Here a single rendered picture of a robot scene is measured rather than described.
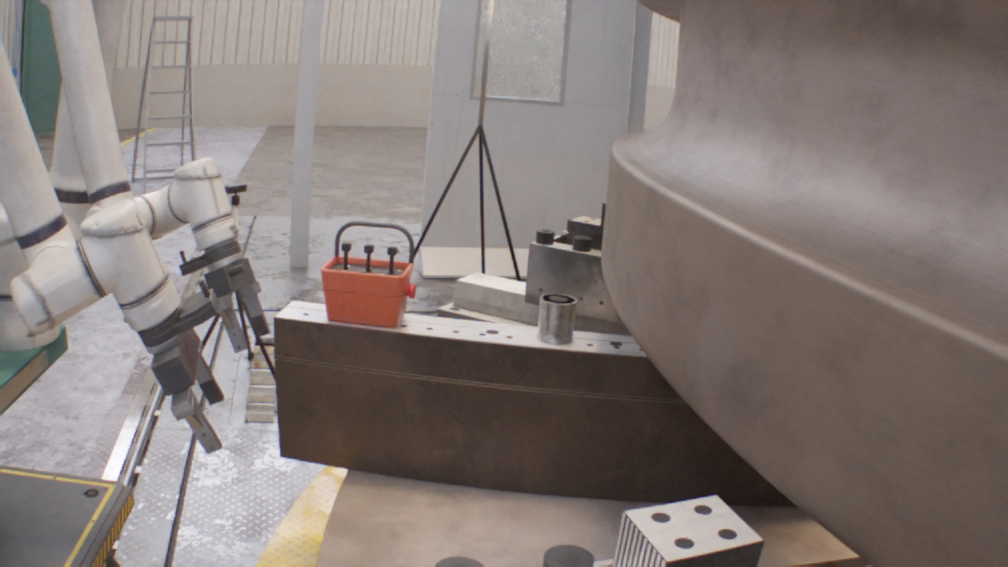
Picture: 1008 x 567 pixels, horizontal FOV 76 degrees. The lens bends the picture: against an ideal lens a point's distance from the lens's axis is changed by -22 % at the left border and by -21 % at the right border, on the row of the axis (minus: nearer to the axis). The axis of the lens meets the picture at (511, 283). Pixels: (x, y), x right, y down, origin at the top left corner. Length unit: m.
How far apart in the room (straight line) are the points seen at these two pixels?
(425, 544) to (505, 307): 1.47
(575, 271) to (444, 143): 2.24
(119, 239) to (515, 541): 1.10
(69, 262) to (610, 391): 1.23
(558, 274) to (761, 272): 1.90
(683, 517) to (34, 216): 0.94
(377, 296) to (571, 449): 0.56
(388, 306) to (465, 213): 3.16
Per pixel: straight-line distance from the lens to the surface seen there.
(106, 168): 1.45
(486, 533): 1.77
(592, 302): 2.76
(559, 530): 1.81
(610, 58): 5.10
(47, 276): 1.05
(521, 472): 1.91
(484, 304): 3.04
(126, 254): 1.04
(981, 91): 0.88
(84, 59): 1.49
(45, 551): 1.73
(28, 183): 1.16
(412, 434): 1.90
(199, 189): 1.46
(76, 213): 1.72
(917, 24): 0.96
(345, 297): 1.83
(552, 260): 2.79
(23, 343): 1.66
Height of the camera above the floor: 1.29
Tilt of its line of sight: 15 degrees down
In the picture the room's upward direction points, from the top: 5 degrees clockwise
